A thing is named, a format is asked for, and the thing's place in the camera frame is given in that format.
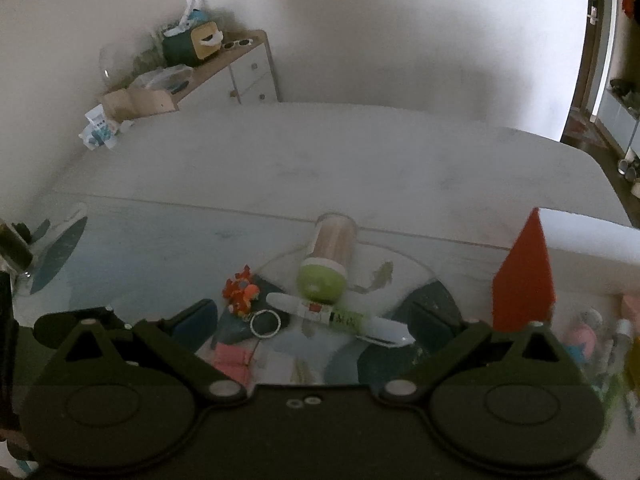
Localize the red toy keychain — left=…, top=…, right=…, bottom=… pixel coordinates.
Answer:
left=222, top=264, right=284, bottom=339

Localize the white shelf unit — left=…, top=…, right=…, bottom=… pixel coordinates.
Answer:
left=595, top=75, right=640, bottom=162

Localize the white wooden cabinet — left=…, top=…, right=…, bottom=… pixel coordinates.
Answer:
left=165, top=30, right=281, bottom=111

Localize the white and green marker pen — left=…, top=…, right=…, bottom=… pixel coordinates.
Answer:
left=265, top=292, right=416, bottom=349

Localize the clear jar with green lid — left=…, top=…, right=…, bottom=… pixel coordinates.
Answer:
left=296, top=212, right=361, bottom=306

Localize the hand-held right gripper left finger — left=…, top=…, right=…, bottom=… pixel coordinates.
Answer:
left=32, top=299, right=249, bottom=402

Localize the clear plastic bag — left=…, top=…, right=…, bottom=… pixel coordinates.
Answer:
left=127, top=65, right=194, bottom=96

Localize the pink and blue pig toy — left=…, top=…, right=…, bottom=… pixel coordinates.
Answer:
left=565, top=309, right=606, bottom=367

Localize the green tissue box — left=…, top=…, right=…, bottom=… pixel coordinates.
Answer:
left=162, top=22, right=201, bottom=67

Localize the blue and white packet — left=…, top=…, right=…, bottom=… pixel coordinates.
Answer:
left=78, top=104, right=124, bottom=151

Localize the pink wallet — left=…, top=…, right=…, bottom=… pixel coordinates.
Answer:
left=210, top=342, right=254, bottom=386

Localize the red storage box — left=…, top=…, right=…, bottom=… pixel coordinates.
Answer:
left=491, top=206, right=640, bottom=436

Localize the yellow tissue box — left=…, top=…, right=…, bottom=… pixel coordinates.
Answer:
left=190, top=21, right=224, bottom=61

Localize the brown cardboard box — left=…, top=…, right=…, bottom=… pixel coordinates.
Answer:
left=102, top=87, right=180, bottom=121

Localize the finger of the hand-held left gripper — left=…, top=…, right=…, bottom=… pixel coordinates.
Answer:
left=0, top=220, right=35, bottom=281

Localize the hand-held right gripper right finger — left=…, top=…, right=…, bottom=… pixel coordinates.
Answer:
left=380, top=281, right=584, bottom=404

